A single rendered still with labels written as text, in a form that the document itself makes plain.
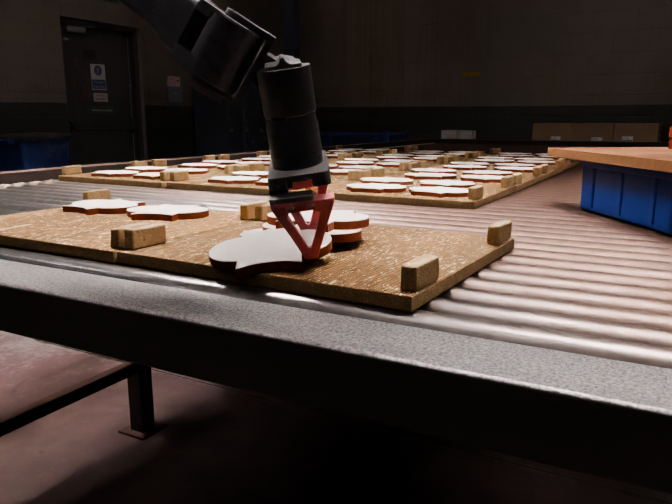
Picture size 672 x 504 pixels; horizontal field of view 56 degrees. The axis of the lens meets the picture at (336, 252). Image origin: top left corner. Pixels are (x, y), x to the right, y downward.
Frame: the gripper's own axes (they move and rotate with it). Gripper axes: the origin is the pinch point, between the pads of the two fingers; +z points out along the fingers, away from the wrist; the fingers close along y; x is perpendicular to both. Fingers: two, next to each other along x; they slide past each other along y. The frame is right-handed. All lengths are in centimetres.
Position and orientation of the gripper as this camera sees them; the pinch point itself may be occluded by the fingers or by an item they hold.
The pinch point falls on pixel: (309, 239)
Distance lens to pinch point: 73.6
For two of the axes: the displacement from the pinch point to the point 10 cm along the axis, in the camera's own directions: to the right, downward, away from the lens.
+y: -0.6, -3.7, 9.3
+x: -9.9, 1.4, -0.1
